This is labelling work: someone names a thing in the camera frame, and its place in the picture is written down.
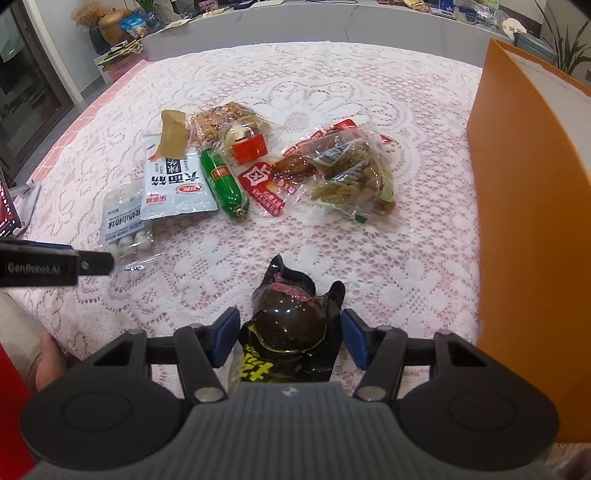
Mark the glass door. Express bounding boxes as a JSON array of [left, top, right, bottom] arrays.
[[0, 0, 77, 178]]

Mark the green pickled vegetable packet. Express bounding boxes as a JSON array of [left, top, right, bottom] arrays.
[[308, 147, 398, 224]]

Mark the clear packet red edge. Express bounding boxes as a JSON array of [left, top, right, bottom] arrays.
[[281, 118, 385, 182]]

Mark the dried flower bunch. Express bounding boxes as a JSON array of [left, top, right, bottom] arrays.
[[71, 0, 110, 27]]

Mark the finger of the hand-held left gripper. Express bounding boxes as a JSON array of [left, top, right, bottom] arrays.
[[77, 250, 115, 277]]

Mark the gold vase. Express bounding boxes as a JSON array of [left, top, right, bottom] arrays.
[[98, 8, 136, 45]]

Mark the grey stone bench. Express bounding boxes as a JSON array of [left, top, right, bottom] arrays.
[[141, 0, 557, 71]]

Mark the person's leg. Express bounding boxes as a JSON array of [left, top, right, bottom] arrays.
[[0, 290, 68, 394]]

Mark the black glossy snack packet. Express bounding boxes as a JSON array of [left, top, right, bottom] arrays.
[[229, 254, 347, 385]]

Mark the clear packet of white balls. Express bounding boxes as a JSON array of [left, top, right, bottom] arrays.
[[100, 184, 156, 260]]

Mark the green sausage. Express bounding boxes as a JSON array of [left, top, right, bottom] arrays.
[[199, 147, 253, 220]]

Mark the clear packet with red square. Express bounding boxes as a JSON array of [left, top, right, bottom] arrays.
[[217, 121, 283, 168]]

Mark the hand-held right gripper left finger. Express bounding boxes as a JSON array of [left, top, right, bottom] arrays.
[[93, 306, 242, 402]]

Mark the pink checked tablecloth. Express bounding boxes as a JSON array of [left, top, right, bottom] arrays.
[[27, 59, 591, 480]]

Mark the white noodle snack packet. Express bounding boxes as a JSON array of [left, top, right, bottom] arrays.
[[140, 133, 219, 220]]

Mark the red cloth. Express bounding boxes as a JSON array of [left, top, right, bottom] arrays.
[[0, 344, 38, 480]]

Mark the grey trash can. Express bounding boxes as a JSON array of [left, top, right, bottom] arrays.
[[512, 31, 559, 70]]

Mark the white lace tablecloth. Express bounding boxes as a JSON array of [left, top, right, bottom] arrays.
[[9, 41, 591, 467]]

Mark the brown paper packet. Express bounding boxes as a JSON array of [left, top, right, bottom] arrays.
[[159, 109, 191, 161]]

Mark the orange box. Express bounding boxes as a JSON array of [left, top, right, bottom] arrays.
[[466, 39, 591, 445]]

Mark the potted long-leaf plant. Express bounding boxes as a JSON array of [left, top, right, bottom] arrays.
[[540, 0, 591, 81]]

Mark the dark printed board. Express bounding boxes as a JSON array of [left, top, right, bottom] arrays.
[[0, 167, 29, 239]]

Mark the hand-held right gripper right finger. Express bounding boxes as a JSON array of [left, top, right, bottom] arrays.
[[341, 308, 491, 402]]

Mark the blue snack bag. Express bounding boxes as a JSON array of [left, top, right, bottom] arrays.
[[119, 11, 151, 38]]

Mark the clear packet of peanut brittle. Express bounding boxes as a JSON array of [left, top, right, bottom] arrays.
[[190, 102, 259, 149]]

